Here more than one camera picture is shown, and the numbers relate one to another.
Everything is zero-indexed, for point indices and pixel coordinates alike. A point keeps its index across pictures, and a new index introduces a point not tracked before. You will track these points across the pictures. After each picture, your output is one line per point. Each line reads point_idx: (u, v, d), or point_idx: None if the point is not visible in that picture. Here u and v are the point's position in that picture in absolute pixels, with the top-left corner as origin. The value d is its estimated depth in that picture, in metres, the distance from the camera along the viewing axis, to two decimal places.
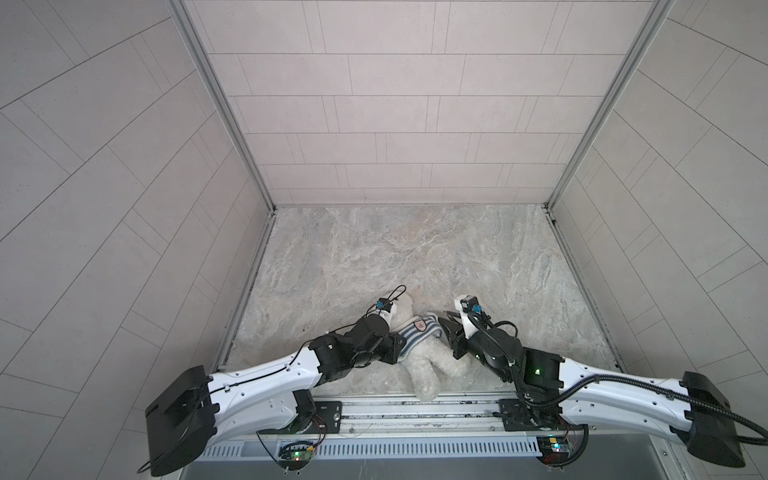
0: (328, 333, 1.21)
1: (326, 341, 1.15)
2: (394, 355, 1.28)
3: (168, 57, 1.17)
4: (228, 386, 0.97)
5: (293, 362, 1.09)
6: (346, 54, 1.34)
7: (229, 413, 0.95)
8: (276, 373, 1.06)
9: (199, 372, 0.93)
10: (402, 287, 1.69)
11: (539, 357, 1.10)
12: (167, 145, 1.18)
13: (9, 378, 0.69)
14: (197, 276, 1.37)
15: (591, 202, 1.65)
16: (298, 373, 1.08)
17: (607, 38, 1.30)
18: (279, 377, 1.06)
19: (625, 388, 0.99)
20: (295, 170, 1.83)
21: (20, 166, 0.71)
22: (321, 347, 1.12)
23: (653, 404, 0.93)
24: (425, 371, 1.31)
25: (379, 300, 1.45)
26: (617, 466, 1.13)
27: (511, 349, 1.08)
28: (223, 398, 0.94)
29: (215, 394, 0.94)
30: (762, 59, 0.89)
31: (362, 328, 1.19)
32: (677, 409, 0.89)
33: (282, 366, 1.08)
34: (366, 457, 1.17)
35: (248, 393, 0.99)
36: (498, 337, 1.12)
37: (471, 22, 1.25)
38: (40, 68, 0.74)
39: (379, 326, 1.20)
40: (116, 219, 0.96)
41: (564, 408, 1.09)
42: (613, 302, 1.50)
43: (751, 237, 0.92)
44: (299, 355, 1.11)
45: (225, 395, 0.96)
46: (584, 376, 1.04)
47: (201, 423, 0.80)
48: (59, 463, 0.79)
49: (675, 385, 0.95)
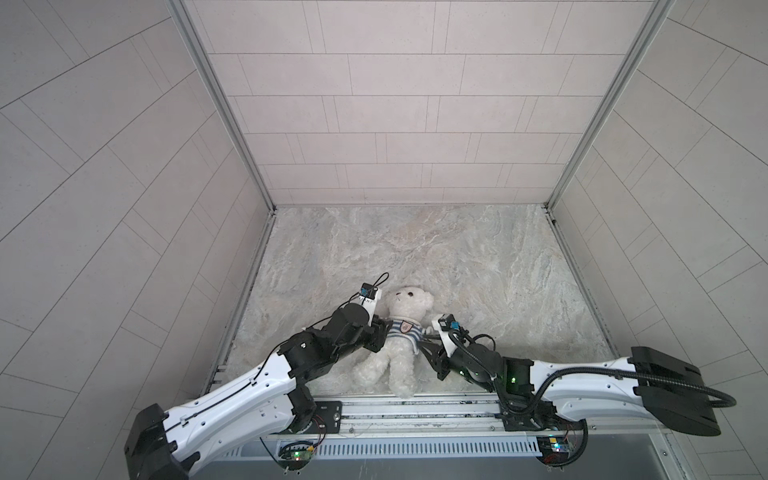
0: (304, 331, 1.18)
1: (299, 341, 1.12)
2: (378, 343, 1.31)
3: (168, 57, 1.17)
4: (186, 419, 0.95)
5: (259, 375, 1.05)
6: (347, 54, 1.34)
7: (191, 445, 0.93)
8: (240, 391, 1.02)
9: (153, 409, 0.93)
10: (385, 275, 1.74)
11: (513, 365, 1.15)
12: (167, 145, 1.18)
13: (10, 378, 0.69)
14: (197, 276, 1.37)
15: (590, 202, 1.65)
16: (265, 386, 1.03)
17: (607, 38, 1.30)
18: (244, 394, 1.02)
19: (582, 378, 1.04)
20: (295, 170, 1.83)
21: (20, 166, 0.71)
22: (294, 347, 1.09)
23: (607, 387, 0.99)
24: (402, 366, 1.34)
25: (361, 288, 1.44)
26: (616, 466, 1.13)
27: (492, 364, 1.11)
28: (181, 433, 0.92)
29: (172, 431, 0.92)
30: (761, 59, 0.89)
31: (340, 321, 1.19)
32: (626, 388, 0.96)
33: (247, 382, 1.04)
34: (366, 457, 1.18)
35: (209, 421, 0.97)
36: (479, 354, 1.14)
37: (472, 21, 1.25)
38: (41, 68, 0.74)
39: (356, 317, 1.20)
40: (116, 220, 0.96)
41: (558, 405, 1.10)
42: (613, 302, 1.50)
43: (752, 237, 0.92)
44: (266, 365, 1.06)
45: (184, 429, 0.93)
46: (549, 374, 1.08)
47: (161, 460, 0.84)
48: (59, 463, 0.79)
49: (624, 363, 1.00)
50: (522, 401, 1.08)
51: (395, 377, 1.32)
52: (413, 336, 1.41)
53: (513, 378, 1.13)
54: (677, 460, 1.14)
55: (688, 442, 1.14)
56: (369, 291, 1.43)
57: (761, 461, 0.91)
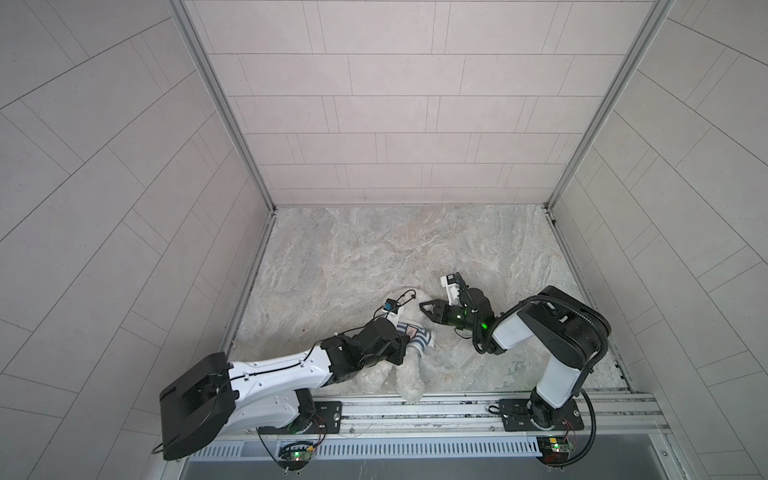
0: (338, 335, 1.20)
1: (336, 343, 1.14)
2: (401, 357, 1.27)
3: (168, 57, 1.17)
4: (248, 375, 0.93)
5: (307, 359, 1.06)
6: (347, 55, 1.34)
7: (245, 401, 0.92)
8: (290, 367, 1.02)
9: (221, 358, 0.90)
10: (414, 292, 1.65)
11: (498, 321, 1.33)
12: (168, 145, 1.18)
13: (10, 378, 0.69)
14: (197, 276, 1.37)
15: (591, 202, 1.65)
16: (311, 371, 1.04)
17: (607, 38, 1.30)
18: (293, 373, 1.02)
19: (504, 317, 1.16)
20: (295, 170, 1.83)
21: (19, 167, 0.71)
22: (332, 348, 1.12)
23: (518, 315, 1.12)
24: (411, 370, 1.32)
25: (386, 302, 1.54)
26: (616, 466, 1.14)
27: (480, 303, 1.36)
28: (243, 386, 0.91)
29: (234, 382, 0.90)
30: (762, 60, 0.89)
31: (373, 330, 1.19)
32: None
33: (296, 362, 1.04)
34: (366, 457, 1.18)
35: (266, 384, 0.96)
36: (474, 295, 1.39)
37: (471, 21, 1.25)
38: (40, 67, 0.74)
39: (387, 331, 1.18)
40: (116, 219, 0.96)
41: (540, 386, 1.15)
42: (613, 302, 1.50)
43: (751, 237, 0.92)
44: (313, 353, 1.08)
45: (245, 383, 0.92)
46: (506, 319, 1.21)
47: (221, 407, 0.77)
48: (59, 463, 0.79)
49: None
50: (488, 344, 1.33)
51: (403, 381, 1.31)
52: (419, 342, 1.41)
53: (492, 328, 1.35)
54: (678, 460, 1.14)
55: (688, 441, 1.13)
56: (393, 305, 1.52)
57: (761, 462, 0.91)
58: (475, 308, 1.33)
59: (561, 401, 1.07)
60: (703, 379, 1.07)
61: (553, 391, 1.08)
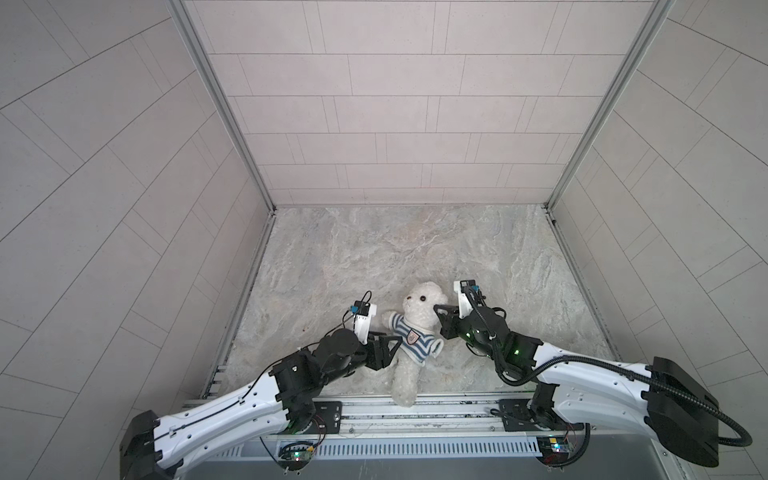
0: (298, 351, 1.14)
1: (290, 363, 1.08)
2: (376, 361, 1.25)
3: (168, 57, 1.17)
4: (174, 430, 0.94)
5: (248, 393, 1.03)
6: (347, 54, 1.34)
7: (176, 456, 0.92)
8: (227, 408, 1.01)
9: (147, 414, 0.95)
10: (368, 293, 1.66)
11: (520, 339, 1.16)
12: (168, 145, 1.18)
13: (10, 378, 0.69)
14: (197, 276, 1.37)
15: (591, 202, 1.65)
16: (252, 405, 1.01)
17: (607, 38, 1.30)
18: (231, 412, 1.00)
19: (593, 370, 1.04)
20: (295, 170, 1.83)
21: (18, 167, 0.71)
22: (285, 371, 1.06)
23: (614, 383, 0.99)
24: (409, 382, 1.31)
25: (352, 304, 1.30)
26: (616, 466, 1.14)
27: (494, 326, 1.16)
28: (167, 443, 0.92)
29: (159, 441, 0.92)
30: (762, 60, 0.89)
31: (327, 346, 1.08)
32: (633, 389, 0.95)
33: (235, 400, 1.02)
34: (366, 457, 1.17)
35: (196, 434, 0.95)
36: (485, 314, 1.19)
37: (471, 21, 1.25)
38: (40, 68, 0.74)
39: (343, 346, 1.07)
40: (116, 220, 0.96)
41: (556, 399, 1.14)
42: (613, 302, 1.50)
43: (751, 237, 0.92)
44: (255, 385, 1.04)
45: (171, 439, 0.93)
46: (557, 356, 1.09)
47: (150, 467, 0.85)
48: (58, 464, 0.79)
49: (640, 368, 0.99)
50: (518, 373, 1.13)
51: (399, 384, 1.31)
52: (417, 352, 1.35)
53: (516, 350, 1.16)
54: (678, 460, 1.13)
55: None
56: (361, 307, 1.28)
57: (761, 462, 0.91)
58: (492, 336, 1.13)
59: (574, 418, 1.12)
60: (703, 379, 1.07)
61: (578, 415, 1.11)
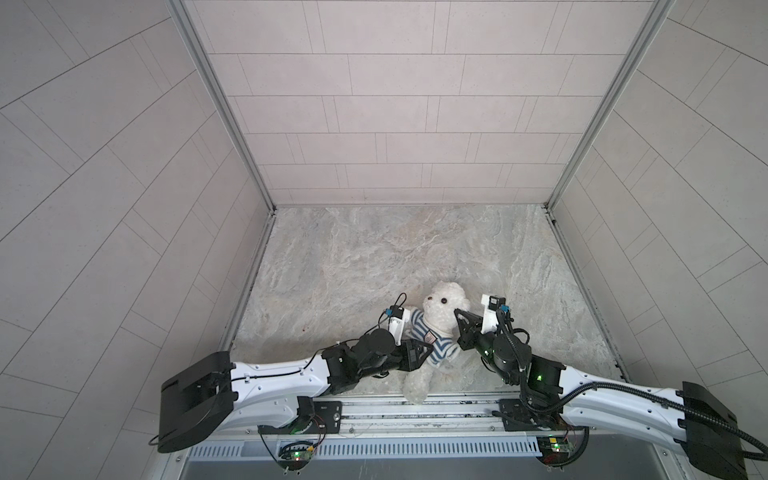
0: (341, 343, 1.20)
1: (336, 353, 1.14)
2: (410, 364, 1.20)
3: (168, 57, 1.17)
4: (248, 377, 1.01)
5: (307, 367, 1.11)
6: (347, 54, 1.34)
7: (243, 404, 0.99)
8: (289, 374, 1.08)
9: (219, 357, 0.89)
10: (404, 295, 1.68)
11: (540, 363, 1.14)
12: (167, 144, 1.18)
13: (10, 378, 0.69)
14: (197, 276, 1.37)
15: (590, 202, 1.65)
16: (309, 379, 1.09)
17: (607, 38, 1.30)
18: (291, 380, 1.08)
19: (623, 396, 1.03)
20: (295, 170, 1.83)
21: (18, 166, 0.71)
22: (333, 358, 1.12)
23: (647, 411, 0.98)
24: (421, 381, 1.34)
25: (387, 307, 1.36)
26: (616, 466, 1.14)
27: (525, 355, 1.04)
28: (242, 388, 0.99)
29: (235, 383, 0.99)
30: (762, 59, 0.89)
31: (367, 342, 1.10)
32: (670, 417, 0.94)
33: (295, 369, 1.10)
34: (366, 457, 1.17)
35: (265, 387, 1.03)
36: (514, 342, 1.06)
37: (471, 21, 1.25)
38: (40, 68, 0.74)
39: (381, 343, 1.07)
40: (116, 220, 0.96)
41: (565, 409, 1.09)
42: (613, 302, 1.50)
43: (752, 237, 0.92)
44: (313, 362, 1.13)
45: (244, 385, 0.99)
46: (582, 383, 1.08)
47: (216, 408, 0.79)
48: (58, 464, 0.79)
49: (671, 394, 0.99)
50: (544, 399, 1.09)
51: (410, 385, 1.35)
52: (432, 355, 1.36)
53: (538, 375, 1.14)
54: (678, 460, 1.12)
55: None
56: (395, 310, 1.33)
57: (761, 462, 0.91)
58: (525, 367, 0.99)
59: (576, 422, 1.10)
60: (703, 379, 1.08)
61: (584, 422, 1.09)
